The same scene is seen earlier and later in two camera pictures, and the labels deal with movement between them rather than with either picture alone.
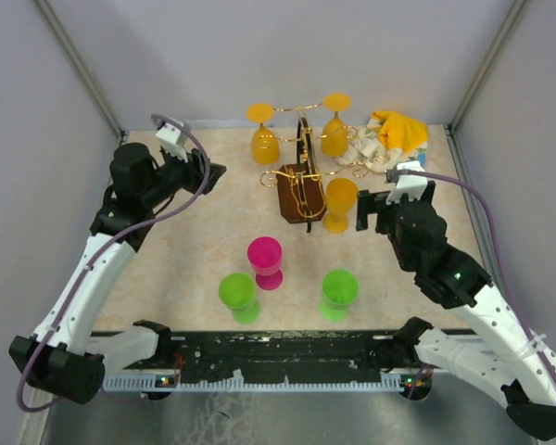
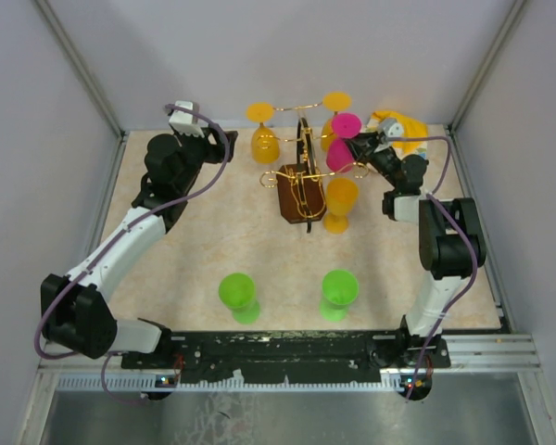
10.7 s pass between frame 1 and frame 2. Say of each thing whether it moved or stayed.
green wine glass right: stayed
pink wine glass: moved
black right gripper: moved
